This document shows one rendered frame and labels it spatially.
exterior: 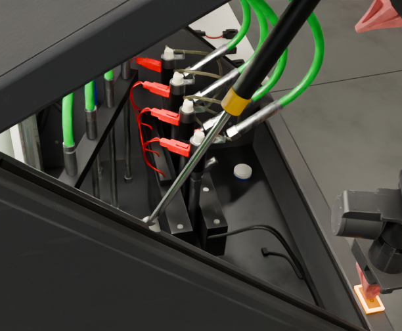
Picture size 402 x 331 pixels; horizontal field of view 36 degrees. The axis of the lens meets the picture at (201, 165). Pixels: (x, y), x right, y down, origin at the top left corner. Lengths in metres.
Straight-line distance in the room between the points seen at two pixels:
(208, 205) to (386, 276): 0.33
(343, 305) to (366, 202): 0.29
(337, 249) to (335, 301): 0.09
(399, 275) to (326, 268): 0.21
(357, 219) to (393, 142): 2.06
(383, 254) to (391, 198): 0.10
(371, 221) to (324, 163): 1.84
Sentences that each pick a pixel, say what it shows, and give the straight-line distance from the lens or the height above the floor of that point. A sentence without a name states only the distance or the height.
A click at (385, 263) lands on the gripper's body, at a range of 0.95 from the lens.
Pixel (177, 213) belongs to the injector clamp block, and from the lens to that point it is 1.08.
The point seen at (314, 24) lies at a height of 1.34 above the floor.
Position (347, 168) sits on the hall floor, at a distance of 2.72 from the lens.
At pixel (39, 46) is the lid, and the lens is 0.42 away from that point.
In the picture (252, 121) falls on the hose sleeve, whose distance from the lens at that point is 0.98.
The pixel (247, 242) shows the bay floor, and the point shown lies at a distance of 1.25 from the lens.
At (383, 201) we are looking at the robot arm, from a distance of 0.88.
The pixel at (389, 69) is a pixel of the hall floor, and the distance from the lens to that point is 3.41.
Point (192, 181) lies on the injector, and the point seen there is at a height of 1.05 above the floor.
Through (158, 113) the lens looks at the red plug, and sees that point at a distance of 1.07.
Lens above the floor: 1.78
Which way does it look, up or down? 43 degrees down
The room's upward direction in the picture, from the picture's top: 5 degrees clockwise
